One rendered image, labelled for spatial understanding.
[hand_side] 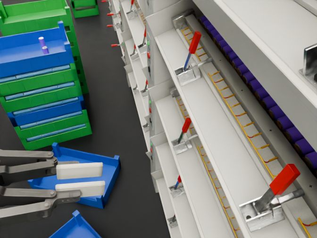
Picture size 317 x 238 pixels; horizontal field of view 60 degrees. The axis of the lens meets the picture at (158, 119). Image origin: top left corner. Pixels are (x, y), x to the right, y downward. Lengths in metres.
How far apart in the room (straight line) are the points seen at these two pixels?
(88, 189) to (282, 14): 0.34
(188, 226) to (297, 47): 0.59
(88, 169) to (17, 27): 1.02
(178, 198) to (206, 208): 0.24
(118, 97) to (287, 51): 1.35
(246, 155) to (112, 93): 1.25
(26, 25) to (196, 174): 1.04
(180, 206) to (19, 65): 0.73
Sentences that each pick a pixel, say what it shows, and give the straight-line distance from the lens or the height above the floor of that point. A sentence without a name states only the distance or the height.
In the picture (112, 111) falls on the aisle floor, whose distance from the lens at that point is 1.46.
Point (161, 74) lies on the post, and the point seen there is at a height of 0.57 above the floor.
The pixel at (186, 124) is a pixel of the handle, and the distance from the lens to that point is 0.58.
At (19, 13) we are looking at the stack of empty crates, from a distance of 1.57.
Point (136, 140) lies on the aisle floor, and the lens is 1.30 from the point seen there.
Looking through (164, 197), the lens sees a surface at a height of 0.10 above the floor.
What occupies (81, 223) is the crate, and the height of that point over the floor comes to 0.01.
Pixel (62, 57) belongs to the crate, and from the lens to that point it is 1.09.
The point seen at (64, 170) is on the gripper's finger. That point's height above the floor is 0.63.
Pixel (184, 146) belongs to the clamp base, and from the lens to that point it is 0.62.
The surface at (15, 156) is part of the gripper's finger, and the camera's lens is 0.48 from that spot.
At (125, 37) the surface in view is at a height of 0.31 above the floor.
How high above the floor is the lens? 0.98
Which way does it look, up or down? 45 degrees down
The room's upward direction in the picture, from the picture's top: straight up
